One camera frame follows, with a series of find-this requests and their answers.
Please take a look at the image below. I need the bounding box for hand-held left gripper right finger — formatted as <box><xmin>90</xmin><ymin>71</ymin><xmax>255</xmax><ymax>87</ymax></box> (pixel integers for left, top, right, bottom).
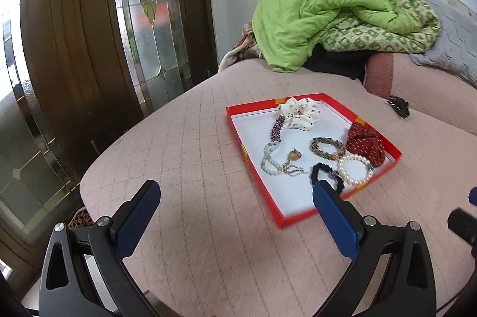
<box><xmin>312</xmin><ymin>181</ymin><xmax>436</xmax><ymax>317</ymax></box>

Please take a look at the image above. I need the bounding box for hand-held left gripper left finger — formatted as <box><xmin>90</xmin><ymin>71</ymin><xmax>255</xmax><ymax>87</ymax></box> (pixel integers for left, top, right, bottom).
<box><xmin>39</xmin><ymin>180</ymin><xmax>162</xmax><ymax>317</ymax></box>

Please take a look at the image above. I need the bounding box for white pearl bracelet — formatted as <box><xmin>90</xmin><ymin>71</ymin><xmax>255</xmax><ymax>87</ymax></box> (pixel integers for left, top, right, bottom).
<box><xmin>337</xmin><ymin>153</ymin><xmax>374</xmax><ymax>186</ymax></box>

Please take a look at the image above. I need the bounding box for dark blue hair tie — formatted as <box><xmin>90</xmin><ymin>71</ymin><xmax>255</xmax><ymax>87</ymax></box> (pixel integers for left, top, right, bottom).
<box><xmin>310</xmin><ymin>162</ymin><xmax>345</xmax><ymax>195</ymax></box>

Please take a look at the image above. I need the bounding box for red shallow box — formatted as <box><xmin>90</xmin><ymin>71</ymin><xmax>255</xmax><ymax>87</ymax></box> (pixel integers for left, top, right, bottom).
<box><xmin>226</xmin><ymin>92</ymin><xmax>403</xmax><ymax>229</ymax></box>

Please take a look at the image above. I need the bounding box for gold pendant necklace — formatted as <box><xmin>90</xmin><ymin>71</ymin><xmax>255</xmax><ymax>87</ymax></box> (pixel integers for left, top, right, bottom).
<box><xmin>281</xmin><ymin>149</ymin><xmax>310</xmax><ymax>178</ymax></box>

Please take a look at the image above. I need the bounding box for leopard print hair tie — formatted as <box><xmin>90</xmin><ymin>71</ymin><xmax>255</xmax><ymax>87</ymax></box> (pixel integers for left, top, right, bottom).
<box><xmin>310</xmin><ymin>137</ymin><xmax>346</xmax><ymax>161</ymax></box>

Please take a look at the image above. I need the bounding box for pale green beaded bracelet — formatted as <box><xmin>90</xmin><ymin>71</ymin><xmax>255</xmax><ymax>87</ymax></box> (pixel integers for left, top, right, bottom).
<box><xmin>260</xmin><ymin>142</ymin><xmax>284</xmax><ymax>176</ymax></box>

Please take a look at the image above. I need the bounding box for purple hair tie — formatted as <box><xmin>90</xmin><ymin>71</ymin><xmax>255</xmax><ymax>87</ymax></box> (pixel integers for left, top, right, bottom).
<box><xmin>269</xmin><ymin>115</ymin><xmax>287</xmax><ymax>144</ymax></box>

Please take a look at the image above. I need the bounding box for leopard print slipper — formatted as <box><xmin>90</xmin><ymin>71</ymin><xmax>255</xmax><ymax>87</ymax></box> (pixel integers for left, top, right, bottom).
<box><xmin>69</xmin><ymin>207</ymin><xmax>94</xmax><ymax>230</ymax></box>

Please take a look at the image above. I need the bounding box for pink quilted bed cover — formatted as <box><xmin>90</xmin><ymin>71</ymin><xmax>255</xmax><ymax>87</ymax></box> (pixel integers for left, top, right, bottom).
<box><xmin>20</xmin><ymin>54</ymin><xmax>477</xmax><ymax>317</ymax></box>

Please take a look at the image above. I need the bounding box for dark red dotted scrunchie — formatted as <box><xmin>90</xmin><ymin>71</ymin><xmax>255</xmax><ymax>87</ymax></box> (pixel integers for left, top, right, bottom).
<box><xmin>345</xmin><ymin>123</ymin><xmax>390</xmax><ymax>168</ymax></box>

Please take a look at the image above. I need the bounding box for white floral scrunchie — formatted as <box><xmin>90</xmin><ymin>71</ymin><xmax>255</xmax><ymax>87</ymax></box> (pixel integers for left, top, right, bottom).
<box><xmin>279</xmin><ymin>97</ymin><xmax>322</xmax><ymax>132</ymax></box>

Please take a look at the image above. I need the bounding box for black hair claw clip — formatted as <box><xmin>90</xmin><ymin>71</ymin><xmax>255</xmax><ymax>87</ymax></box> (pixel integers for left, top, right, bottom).
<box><xmin>388</xmin><ymin>96</ymin><xmax>411</xmax><ymax>118</ymax></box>

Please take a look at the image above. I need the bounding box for pink pillow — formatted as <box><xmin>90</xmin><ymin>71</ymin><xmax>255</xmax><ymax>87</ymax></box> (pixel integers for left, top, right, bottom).
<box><xmin>364</xmin><ymin>52</ymin><xmax>477</xmax><ymax>137</ymax></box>

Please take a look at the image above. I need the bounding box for black cloth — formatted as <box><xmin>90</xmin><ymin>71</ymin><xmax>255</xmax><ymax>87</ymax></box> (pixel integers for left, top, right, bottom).
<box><xmin>303</xmin><ymin>45</ymin><xmax>377</xmax><ymax>81</ymax></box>

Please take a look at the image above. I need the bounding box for grey blanket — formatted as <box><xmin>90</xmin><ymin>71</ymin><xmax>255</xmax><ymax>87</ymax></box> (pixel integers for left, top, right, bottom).
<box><xmin>408</xmin><ymin>0</ymin><xmax>477</xmax><ymax>86</ymax></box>

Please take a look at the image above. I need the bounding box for green patterned blanket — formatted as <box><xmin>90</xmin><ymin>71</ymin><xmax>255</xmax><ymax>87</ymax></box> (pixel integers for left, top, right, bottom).
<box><xmin>320</xmin><ymin>0</ymin><xmax>442</xmax><ymax>54</ymax></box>

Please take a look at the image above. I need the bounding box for wooden door with glass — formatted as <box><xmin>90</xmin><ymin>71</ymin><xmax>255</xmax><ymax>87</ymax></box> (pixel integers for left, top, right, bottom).
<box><xmin>0</xmin><ymin>0</ymin><xmax>219</xmax><ymax>265</ymax></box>

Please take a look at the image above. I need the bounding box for green quilt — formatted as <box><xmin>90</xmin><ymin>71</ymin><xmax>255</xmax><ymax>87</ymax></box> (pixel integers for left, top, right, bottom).
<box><xmin>251</xmin><ymin>0</ymin><xmax>414</xmax><ymax>73</ymax></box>

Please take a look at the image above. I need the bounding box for beige cloth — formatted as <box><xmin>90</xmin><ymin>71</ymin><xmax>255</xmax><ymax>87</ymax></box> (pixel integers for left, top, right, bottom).
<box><xmin>217</xmin><ymin>22</ymin><xmax>267</xmax><ymax>73</ymax></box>

